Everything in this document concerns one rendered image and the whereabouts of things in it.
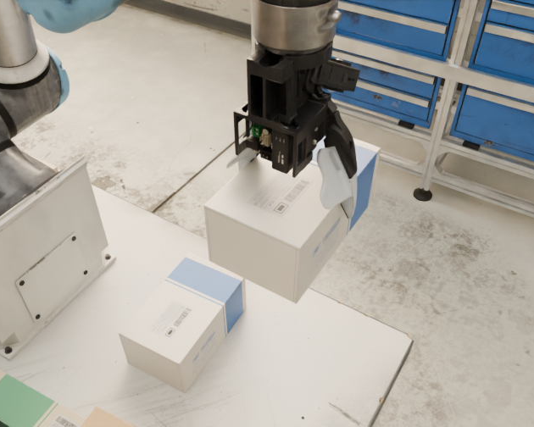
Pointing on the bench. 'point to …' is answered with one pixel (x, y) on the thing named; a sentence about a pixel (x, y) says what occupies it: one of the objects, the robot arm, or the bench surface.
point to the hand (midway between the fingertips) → (297, 191)
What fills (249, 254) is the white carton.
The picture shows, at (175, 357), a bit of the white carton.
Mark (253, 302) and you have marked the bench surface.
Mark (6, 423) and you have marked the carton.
